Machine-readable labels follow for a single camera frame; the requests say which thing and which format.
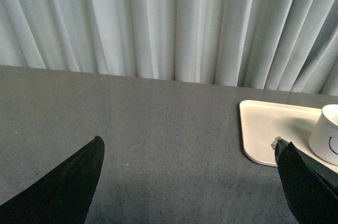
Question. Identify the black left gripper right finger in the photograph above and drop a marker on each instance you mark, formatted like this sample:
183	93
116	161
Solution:
310	188

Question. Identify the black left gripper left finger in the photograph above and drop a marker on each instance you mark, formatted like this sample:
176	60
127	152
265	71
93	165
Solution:
64	195

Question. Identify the white smiley mug black handle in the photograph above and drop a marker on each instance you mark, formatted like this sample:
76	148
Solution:
323	139

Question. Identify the beige rectangular tray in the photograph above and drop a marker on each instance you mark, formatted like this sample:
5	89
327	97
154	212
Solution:
262	122

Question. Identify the white pleated curtain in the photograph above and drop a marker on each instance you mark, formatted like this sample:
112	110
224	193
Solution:
288	45

